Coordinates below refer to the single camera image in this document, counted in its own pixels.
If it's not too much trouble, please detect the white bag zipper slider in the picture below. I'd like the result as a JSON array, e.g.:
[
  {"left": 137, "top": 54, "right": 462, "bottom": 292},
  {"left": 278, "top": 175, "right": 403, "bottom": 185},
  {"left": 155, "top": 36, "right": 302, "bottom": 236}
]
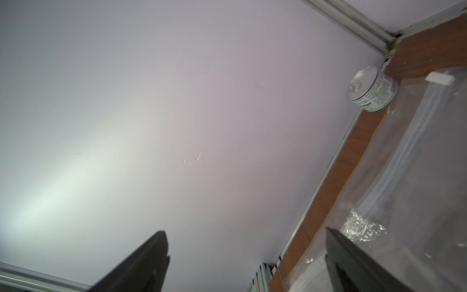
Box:
[{"left": 425, "top": 71, "right": 456, "bottom": 86}]

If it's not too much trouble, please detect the small metal can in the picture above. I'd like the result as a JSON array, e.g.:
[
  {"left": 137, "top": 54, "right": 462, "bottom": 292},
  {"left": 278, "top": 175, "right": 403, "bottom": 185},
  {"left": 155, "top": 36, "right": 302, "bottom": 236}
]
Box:
[{"left": 347, "top": 66, "right": 399, "bottom": 113}]

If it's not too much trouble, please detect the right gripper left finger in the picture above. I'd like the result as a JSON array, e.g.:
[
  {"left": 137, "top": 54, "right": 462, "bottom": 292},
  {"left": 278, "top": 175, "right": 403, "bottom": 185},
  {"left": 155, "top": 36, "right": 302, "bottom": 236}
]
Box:
[{"left": 88, "top": 231, "right": 170, "bottom": 292}]

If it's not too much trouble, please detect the clear plastic vacuum bag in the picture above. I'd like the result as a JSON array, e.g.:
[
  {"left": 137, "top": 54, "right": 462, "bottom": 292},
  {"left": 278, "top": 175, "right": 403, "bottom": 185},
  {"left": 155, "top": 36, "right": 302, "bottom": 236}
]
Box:
[{"left": 283, "top": 67, "right": 467, "bottom": 292}]

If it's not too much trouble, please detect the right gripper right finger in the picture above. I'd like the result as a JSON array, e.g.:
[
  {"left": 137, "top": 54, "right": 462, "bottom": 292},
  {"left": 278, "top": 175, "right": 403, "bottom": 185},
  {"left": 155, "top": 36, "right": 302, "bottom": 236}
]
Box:
[{"left": 325, "top": 227, "right": 411, "bottom": 292}]

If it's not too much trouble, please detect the aluminium mounting rail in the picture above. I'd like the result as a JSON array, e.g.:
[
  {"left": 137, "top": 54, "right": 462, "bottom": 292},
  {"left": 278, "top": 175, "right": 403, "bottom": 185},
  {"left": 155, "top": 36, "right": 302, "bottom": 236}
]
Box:
[{"left": 247, "top": 263, "right": 277, "bottom": 292}]

